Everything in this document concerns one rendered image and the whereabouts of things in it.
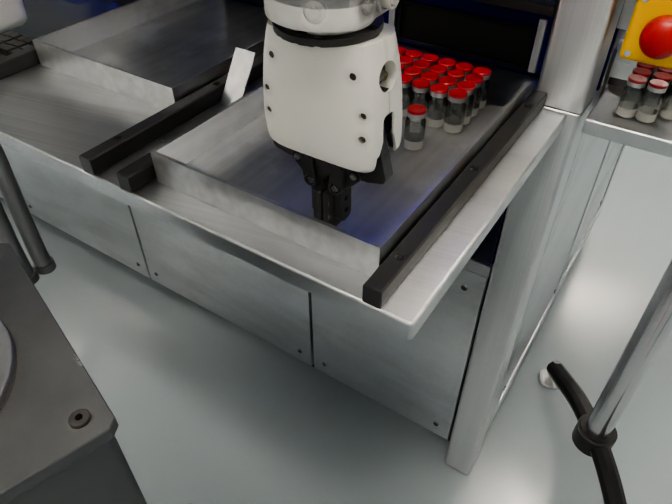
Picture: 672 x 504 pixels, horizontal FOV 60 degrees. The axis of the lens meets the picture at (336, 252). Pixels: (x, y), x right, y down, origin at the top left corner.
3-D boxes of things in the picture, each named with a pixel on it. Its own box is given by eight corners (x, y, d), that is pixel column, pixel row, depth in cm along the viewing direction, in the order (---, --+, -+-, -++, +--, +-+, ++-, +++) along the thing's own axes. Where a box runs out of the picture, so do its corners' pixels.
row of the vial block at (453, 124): (335, 89, 74) (335, 54, 71) (465, 128, 67) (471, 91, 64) (325, 95, 73) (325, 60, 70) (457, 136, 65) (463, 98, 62)
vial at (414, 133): (408, 139, 65) (412, 104, 62) (426, 144, 64) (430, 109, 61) (399, 147, 64) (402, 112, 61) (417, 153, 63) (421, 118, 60)
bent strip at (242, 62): (241, 91, 74) (236, 46, 70) (260, 97, 73) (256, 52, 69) (161, 140, 65) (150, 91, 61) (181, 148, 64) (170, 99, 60)
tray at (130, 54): (209, -5, 101) (206, -26, 99) (333, 26, 91) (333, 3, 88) (40, 65, 80) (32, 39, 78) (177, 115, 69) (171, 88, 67)
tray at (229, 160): (339, 63, 80) (339, 38, 78) (520, 113, 70) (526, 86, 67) (157, 181, 59) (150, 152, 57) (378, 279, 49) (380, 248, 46)
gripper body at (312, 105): (423, 1, 39) (410, 146, 46) (298, -25, 43) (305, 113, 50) (364, 39, 34) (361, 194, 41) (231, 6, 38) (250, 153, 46)
